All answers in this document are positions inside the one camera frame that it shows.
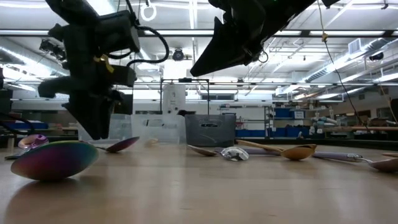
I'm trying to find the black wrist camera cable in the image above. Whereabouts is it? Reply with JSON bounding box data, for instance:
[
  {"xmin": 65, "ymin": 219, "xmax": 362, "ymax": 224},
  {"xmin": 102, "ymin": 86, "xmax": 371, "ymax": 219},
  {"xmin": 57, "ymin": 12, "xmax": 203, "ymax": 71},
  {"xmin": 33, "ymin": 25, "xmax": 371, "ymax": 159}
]
[{"xmin": 107, "ymin": 24, "xmax": 171, "ymax": 68}]

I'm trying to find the black ceiling projector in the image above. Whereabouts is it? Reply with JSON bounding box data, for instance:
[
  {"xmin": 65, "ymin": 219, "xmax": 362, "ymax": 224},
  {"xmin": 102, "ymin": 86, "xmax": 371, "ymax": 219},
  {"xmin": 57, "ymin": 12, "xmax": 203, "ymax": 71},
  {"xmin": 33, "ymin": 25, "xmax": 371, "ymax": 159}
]
[{"xmin": 39, "ymin": 39, "xmax": 68, "ymax": 62}]

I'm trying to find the clear plastic bin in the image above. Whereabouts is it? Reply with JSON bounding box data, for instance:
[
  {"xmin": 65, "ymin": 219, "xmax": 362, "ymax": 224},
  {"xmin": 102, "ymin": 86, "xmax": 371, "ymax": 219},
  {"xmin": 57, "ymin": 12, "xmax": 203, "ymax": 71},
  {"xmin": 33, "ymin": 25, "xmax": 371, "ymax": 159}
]
[
  {"xmin": 130, "ymin": 114, "xmax": 187, "ymax": 146},
  {"xmin": 76, "ymin": 113, "xmax": 133, "ymax": 144}
]

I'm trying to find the white machine cabinet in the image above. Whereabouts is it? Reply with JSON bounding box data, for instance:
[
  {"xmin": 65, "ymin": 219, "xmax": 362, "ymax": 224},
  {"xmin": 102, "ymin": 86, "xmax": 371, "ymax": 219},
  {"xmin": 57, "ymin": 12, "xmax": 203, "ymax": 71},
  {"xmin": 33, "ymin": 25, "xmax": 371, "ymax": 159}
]
[{"xmin": 162, "ymin": 83, "xmax": 187, "ymax": 115}]

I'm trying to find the dark purple long spoon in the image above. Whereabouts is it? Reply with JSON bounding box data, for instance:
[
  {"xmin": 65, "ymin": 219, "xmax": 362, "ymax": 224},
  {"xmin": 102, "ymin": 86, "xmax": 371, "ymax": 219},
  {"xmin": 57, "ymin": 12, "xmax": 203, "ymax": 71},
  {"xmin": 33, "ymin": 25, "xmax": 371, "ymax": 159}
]
[{"xmin": 95, "ymin": 136, "xmax": 141, "ymax": 154}]

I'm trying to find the silver ventilation duct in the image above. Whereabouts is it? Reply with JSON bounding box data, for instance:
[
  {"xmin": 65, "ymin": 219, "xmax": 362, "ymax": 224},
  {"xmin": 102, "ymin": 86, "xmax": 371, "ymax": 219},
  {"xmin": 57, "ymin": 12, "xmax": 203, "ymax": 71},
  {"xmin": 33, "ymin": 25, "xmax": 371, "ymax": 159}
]
[{"xmin": 303, "ymin": 37, "xmax": 398, "ymax": 83}]

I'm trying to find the wooden beam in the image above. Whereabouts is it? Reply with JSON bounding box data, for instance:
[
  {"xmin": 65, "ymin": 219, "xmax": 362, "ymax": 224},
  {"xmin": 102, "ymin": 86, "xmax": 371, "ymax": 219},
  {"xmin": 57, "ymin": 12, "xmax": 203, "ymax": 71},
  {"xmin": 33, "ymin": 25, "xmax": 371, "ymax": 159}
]
[{"xmin": 323, "ymin": 125, "xmax": 398, "ymax": 132}]

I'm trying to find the blue box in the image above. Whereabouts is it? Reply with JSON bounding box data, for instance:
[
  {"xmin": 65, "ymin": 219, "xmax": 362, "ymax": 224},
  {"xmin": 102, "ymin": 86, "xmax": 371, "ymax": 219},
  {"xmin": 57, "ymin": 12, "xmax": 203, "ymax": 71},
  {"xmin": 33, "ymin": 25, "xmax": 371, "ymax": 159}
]
[{"xmin": 6, "ymin": 121, "xmax": 49, "ymax": 130}]

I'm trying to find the small pink iridescent spoon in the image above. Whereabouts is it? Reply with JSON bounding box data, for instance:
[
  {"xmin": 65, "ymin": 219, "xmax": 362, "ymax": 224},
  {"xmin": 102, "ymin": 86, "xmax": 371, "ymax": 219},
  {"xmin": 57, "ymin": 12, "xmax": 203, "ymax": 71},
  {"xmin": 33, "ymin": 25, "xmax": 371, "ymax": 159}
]
[{"xmin": 3, "ymin": 133, "xmax": 50, "ymax": 161}]

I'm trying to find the shelf with blue bins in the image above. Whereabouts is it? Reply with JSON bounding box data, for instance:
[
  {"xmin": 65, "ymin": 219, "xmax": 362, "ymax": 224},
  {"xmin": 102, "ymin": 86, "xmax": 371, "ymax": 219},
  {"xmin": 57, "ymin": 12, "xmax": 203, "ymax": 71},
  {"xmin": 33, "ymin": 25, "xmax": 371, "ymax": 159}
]
[{"xmin": 264, "ymin": 105, "xmax": 307, "ymax": 139}]

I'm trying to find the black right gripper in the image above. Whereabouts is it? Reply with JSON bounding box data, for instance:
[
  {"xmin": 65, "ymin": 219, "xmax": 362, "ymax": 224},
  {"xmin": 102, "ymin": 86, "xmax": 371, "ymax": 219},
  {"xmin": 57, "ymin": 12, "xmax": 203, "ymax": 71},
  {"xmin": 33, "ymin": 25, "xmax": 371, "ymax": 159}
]
[{"xmin": 190, "ymin": 0, "xmax": 280, "ymax": 77}]

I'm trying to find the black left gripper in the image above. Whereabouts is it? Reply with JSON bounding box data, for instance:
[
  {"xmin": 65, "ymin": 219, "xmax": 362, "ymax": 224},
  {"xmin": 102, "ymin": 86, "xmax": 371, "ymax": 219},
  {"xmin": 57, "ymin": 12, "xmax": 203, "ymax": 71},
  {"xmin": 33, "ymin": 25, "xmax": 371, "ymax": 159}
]
[{"xmin": 37, "ymin": 24, "xmax": 137, "ymax": 140}]

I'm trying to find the dark grey plastic bin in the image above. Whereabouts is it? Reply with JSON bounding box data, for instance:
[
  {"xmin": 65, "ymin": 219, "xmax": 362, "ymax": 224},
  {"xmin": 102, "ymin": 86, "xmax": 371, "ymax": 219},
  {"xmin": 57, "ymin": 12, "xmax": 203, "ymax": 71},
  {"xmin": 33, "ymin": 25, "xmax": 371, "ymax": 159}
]
[{"xmin": 185, "ymin": 113, "xmax": 237, "ymax": 147}]

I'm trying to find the white hanging ring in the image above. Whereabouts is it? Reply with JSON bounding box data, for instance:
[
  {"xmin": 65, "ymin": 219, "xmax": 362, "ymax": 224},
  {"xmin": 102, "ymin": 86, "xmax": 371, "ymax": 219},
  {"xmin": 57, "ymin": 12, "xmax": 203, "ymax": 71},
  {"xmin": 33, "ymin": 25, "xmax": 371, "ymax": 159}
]
[{"xmin": 140, "ymin": 2, "xmax": 157, "ymax": 22}]

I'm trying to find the silver spoon lilac handle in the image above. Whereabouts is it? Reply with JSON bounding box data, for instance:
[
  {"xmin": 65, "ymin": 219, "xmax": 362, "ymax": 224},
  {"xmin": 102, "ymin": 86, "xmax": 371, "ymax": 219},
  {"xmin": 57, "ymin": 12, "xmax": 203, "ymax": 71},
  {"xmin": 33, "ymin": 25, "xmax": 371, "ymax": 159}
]
[
  {"xmin": 312, "ymin": 151, "xmax": 398, "ymax": 174},
  {"xmin": 220, "ymin": 146, "xmax": 250, "ymax": 162},
  {"xmin": 186, "ymin": 144, "xmax": 280, "ymax": 157}
]

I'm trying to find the rainbow spoon teal handle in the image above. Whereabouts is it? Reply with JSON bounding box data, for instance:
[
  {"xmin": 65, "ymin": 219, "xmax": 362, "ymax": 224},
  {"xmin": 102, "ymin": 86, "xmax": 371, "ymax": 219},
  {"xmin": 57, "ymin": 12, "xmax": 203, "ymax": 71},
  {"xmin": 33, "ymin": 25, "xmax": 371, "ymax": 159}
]
[{"xmin": 11, "ymin": 139, "xmax": 100, "ymax": 182}]

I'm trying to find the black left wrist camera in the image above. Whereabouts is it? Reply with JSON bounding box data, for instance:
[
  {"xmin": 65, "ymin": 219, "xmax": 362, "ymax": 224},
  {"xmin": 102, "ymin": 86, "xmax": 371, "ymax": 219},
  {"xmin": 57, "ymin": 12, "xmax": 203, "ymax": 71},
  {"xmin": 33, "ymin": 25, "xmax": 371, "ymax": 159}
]
[{"xmin": 95, "ymin": 10, "xmax": 141, "ymax": 54}]

